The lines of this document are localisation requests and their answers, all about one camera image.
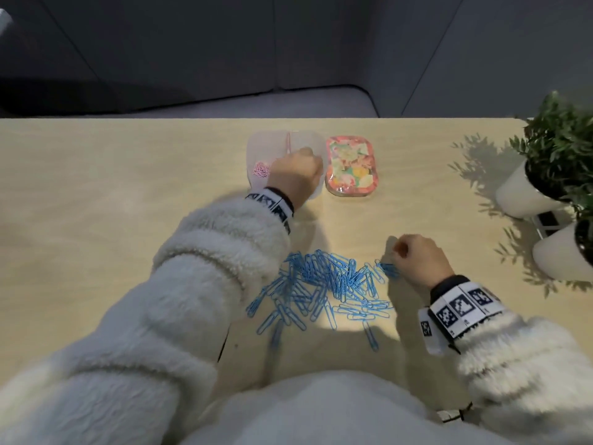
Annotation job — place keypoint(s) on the person's right hand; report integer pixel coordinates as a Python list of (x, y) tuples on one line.
[(424, 264)]

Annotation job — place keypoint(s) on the person's left hand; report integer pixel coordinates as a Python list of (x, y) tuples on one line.
[(296, 178)]

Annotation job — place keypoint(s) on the person's left fingers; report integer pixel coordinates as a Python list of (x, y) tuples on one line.
[(309, 154)]

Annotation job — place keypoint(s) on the person's right fingers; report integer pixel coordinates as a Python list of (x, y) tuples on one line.
[(402, 247)]

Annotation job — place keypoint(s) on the single blue paper clip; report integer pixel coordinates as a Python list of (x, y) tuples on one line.
[(389, 271)]

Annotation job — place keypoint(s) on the person's right forearm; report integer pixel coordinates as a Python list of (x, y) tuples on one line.
[(523, 366)]

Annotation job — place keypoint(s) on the person's left forearm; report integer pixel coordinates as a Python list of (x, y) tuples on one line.
[(153, 319)]

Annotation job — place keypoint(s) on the pink paper clips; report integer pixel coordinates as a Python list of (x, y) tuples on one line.
[(262, 169)]

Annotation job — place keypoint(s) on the clear open plastic box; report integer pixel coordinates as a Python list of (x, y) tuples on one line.
[(259, 150)]

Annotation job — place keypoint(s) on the left wrist marker band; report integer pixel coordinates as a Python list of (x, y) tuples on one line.
[(274, 204)]

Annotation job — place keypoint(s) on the wrist marker band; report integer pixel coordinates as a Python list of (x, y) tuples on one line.
[(458, 308), (274, 204)]

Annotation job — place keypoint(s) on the right wrist marker band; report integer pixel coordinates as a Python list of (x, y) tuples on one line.
[(458, 308)]

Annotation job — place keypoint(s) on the pile of blue paper clips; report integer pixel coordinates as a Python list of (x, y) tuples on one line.
[(319, 287)]

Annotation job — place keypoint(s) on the grey sofa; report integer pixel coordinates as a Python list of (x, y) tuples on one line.
[(208, 104)]

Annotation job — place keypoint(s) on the white plant pot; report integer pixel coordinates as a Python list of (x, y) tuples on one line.
[(558, 254), (521, 192)]

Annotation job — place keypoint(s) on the black and white marker tag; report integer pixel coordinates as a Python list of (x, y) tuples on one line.
[(550, 222)]

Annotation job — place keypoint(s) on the white fleece jacket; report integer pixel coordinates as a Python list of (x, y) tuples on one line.
[(324, 412)]

